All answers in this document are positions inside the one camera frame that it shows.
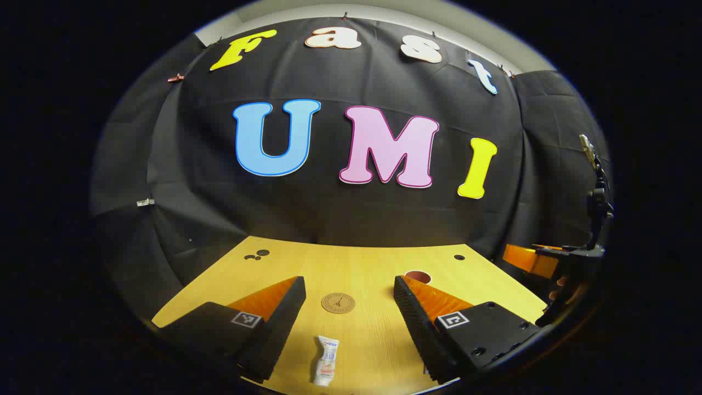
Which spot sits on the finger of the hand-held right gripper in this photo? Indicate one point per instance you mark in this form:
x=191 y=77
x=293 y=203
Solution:
x=526 y=260

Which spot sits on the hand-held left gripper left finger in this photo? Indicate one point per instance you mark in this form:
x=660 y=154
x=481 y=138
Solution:
x=282 y=312

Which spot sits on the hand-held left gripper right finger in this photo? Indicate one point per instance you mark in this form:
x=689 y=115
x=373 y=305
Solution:
x=417 y=318

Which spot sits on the beige cup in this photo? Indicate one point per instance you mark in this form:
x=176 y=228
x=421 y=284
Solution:
x=418 y=276

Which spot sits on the round brown coaster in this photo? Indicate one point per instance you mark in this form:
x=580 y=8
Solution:
x=338 y=303

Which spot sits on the white toothpaste tube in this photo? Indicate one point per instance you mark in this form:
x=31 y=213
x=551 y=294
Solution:
x=326 y=359

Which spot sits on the wooden desktop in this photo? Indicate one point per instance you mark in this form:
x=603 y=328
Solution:
x=362 y=274

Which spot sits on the black backdrop cloth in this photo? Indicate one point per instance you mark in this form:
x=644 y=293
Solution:
x=329 y=219

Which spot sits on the small white clip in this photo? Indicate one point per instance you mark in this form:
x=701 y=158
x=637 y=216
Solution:
x=145 y=202

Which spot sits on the small red clip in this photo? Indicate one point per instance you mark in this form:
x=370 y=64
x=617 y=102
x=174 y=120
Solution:
x=175 y=78

